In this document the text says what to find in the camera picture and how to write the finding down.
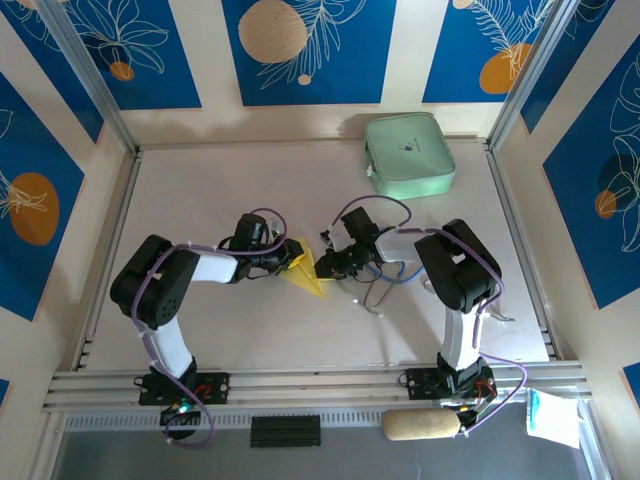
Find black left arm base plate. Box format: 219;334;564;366
138;372;231;406

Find slotted grey cable duct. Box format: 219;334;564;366
64;409;386;432

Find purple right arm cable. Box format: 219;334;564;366
332;194;531;437

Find white packet teal print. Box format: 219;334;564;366
526;388;582;450

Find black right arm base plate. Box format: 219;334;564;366
405;367;497;401

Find aluminium cross rail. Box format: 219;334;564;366
42;362;594;414

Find blue tube stethoscope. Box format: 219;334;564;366
352;224;437;320

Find yellow square paper sheet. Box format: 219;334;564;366
279;236;337;300

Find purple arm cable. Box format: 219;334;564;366
332;194;531;437
132;207;290;450

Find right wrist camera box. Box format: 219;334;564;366
318;225;347;249

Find controller board green light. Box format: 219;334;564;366
159;399;202;427

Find black ribbed block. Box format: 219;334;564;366
249;414;322;449

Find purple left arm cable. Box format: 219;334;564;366
132;207;290;450

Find beige foam roller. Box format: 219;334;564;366
381;408;462;442

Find mint green zip pouch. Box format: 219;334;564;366
363;112;457;200

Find aluminium side rail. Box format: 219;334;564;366
484;139;559;362
72;147;145;374

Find aluminium frame post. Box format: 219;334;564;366
487;0;585;151
35;0;140;154

